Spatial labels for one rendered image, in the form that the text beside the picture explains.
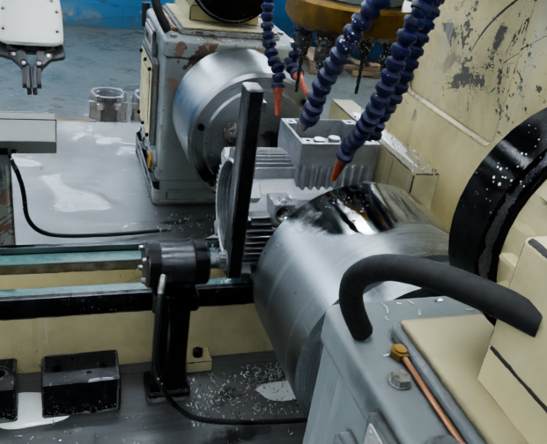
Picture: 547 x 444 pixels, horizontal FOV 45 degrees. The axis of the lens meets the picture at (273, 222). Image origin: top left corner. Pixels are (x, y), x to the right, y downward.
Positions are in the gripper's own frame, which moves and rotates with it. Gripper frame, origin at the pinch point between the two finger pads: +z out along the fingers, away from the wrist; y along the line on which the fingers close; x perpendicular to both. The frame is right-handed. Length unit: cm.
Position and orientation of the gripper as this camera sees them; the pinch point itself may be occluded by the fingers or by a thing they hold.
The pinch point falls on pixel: (32, 80)
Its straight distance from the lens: 117.7
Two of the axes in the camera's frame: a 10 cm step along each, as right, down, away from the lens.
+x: -3.1, 1.6, 9.4
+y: 9.5, -0.2, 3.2
